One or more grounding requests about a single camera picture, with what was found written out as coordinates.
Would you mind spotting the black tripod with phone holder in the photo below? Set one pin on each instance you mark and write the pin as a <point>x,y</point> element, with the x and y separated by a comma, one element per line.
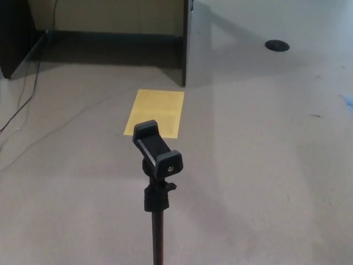
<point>157,149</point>

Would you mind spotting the yellow paper sheet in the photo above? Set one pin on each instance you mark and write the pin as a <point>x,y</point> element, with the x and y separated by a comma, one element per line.
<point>157,107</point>

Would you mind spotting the black round floor cover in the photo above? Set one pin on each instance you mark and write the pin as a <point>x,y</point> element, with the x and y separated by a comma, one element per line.
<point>277,45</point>

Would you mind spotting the dark wooden desk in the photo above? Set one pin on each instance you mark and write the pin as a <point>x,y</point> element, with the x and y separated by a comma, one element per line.
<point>11,41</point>

